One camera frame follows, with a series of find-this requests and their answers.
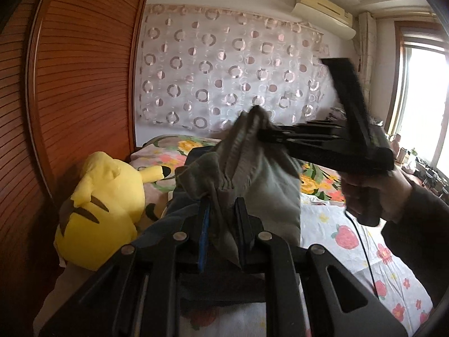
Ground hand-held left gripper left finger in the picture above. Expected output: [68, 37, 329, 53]
[38, 198, 212, 337]

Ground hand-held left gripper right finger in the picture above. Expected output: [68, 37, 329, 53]
[236, 197, 409, 337]

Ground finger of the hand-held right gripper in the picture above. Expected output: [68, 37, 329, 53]
[258, 129, 343, 148]
[276, 121, 348, 135]

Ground grey-green pants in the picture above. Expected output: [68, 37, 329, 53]
[174, 105, 303, 269]

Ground person's right forearm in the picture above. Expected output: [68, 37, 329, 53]
[381, 181, 449, 309]

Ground person's right hand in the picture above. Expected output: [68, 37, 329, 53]
[341, 168, 414, 222]

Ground floral blanket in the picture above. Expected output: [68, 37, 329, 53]
[130, 134, 346, 204]

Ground clutter of bottles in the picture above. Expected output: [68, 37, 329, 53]
[388, 133, 449, 197]

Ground window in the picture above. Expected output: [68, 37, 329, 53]
[386, 21, 449, 176]

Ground strawberry print bedsheet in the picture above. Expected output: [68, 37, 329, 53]
[140, 193, 436, 337]

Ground beige window curtain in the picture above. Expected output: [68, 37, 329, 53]
[358, 12, 377, 113]

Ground yellow plush toy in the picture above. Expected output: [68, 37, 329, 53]
[54, 151, 172, 272]

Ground circle pattern sheer curtain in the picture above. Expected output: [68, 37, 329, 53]
[135, 3, 337, 134]

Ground wooden slatted wardrobe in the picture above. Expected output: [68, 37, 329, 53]
[0, 0, 155, 324]

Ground black cable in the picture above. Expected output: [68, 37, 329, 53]
[345, 209, 381, 300]

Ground wall air conditioner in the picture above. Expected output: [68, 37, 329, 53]
[293, 0, 356, 40]

